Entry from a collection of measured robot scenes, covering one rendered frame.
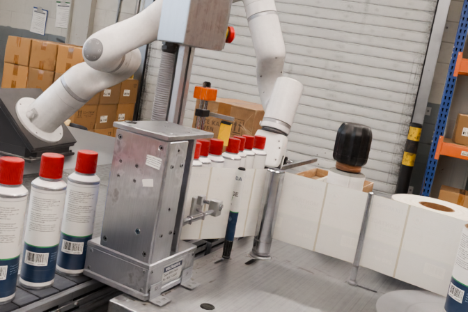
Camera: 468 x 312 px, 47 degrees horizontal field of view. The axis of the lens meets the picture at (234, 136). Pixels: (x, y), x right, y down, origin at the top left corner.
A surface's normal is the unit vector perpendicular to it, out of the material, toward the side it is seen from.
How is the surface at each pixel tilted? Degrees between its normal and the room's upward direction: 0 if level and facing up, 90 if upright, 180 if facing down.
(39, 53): 90
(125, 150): 90
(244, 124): 90
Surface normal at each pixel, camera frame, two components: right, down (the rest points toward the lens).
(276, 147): -0.27, -0.29
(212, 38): 0.45, 0.20
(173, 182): 0.87, 0.22
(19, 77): -0.27, 0.08
